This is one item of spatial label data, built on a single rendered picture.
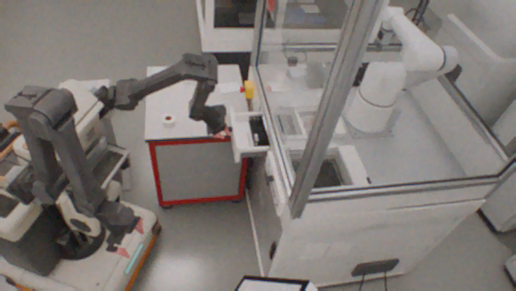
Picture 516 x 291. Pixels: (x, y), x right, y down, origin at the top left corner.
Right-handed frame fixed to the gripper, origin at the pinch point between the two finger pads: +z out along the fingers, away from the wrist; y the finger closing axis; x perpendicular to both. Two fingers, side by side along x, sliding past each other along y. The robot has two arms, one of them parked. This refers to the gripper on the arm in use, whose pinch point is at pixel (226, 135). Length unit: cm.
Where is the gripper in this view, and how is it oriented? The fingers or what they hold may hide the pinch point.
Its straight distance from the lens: 177.2
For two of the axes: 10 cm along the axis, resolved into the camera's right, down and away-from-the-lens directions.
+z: 4.8, 5.2, 7.1
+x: -1.6, -7.4, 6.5
